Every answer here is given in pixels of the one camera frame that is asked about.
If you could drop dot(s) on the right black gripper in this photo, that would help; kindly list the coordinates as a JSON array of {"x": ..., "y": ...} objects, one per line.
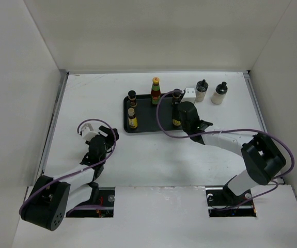
[{"x": 175, "y": 112}]

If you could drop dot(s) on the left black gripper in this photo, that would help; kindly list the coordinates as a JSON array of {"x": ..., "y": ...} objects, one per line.
[{"x": 110, "y": 141}]

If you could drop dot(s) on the small spice jar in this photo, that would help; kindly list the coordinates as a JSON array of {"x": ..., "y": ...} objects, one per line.
[
  {"x": 177, "y": 93},
  {"x": 132, "y": 98}
]

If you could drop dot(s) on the red sauce bottle yellow cap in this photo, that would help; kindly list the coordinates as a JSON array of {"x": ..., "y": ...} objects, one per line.
[{"x": 155, "y": 91}]

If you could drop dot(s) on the yellow-label brown bottle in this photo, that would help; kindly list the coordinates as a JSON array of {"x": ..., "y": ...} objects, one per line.
[
  {"x": 176, "y": 123},
  {"x": 132, "y": 120}
]

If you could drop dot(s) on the black-cap grinder bottle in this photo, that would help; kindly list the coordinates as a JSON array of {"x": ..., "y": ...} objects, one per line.
[
  {"x": 220, "y": 93},
  {"x": 200, "y": 90}
]

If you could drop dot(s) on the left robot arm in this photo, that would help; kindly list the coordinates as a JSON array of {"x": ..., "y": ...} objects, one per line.
[{"x": 53, "y": 197}]

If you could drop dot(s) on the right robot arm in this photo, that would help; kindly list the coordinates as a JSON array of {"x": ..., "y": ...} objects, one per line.
[{"x": 262, "y": 159}]

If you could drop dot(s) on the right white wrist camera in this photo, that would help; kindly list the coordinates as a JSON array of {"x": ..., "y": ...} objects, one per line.
[{"x": 188, "y": 95}]

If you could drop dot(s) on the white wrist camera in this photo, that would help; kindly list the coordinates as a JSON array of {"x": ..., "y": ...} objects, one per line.
[
  {"x": 86, "y": 131},
  {"x": 188, "y": 95}
]

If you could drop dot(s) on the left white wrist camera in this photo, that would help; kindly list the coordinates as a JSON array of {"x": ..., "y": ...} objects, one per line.
[{"x": 86, "y": 131}]

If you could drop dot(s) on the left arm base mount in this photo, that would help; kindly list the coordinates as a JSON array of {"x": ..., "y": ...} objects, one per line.
[{"x": 99, "y": 204}]

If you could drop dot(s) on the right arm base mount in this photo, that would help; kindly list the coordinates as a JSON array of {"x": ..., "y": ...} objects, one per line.
[{"x": 220, "y": 206}]

